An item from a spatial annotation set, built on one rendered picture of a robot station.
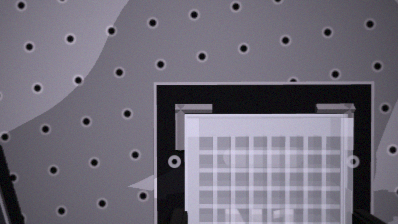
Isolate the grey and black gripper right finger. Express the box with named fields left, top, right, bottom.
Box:
left=352, top=209, right=386, bottom=224

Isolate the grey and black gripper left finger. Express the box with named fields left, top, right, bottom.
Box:
left=170, top=208, right=188, bottom=224

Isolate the white well plate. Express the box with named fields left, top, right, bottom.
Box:
left=184, top=114, right=353, bottom=224

